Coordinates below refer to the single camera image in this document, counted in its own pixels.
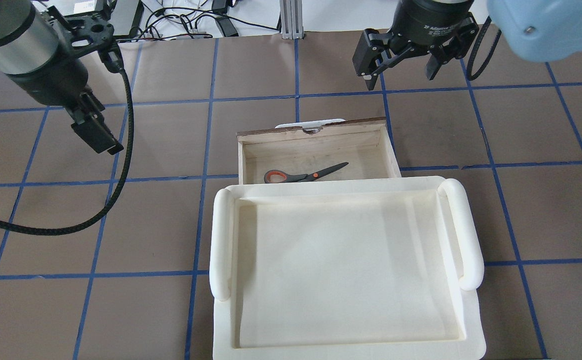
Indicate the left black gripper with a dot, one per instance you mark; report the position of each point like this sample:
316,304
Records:
46,86

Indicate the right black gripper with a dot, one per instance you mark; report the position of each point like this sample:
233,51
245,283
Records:
426,21

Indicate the wooden drawer with white handle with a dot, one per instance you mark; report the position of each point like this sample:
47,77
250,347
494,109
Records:
309,146

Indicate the grey orange scissors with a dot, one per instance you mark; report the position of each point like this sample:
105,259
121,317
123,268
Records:
278,176

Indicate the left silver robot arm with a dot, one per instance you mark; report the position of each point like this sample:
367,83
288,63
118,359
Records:
43,57

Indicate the white plastic tray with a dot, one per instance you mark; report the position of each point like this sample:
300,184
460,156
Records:
371,269

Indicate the aluminium frame post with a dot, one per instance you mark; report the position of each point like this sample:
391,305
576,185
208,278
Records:
291,22

